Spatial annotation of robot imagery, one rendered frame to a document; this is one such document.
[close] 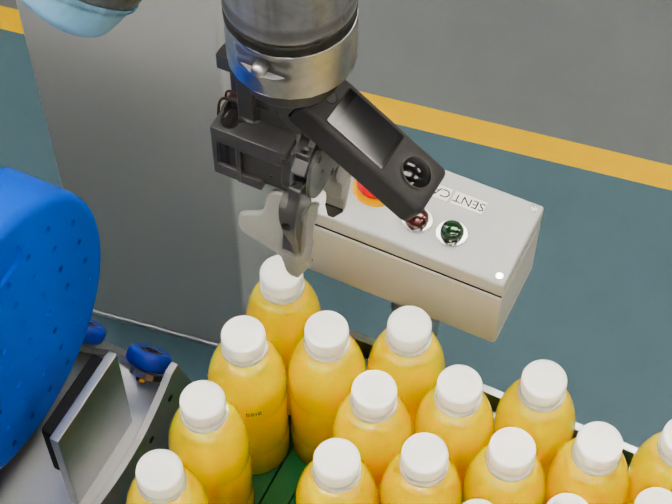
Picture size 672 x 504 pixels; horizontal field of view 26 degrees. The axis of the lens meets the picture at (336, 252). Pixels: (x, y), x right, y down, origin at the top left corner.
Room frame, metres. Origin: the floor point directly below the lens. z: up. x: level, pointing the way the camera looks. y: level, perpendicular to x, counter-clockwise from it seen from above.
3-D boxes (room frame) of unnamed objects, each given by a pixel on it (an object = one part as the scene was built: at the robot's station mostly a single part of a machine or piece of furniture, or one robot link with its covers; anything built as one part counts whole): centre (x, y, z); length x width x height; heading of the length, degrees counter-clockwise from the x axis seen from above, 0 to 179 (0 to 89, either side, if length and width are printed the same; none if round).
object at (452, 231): (0.79, -0.11, 1.11); 0.02 x 0.02 x 0.01
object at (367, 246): (0.82, -0.08, 1.05); 0.20 x 0.10 x 0.10; 64
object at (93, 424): (0.65, 0.23, 0.99); 0.10 x 0.02 x 0.12; 154
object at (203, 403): (0.61, 0.11, 1.09); 0.04 x 0.04 x 0.02
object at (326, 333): (0.68, 0.01, 1.09); 0.04 x 0.04 x 0.02
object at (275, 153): (0.69, 0.04, 1.38); 0.09 x 0.08 x 0.12; 64
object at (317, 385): (0.68, 0.01, 0.99); 0.07 x 0.07 x 0.19
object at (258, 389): (0.68, 0.08, 0.99); 0.07 x 0.07 x 0.19
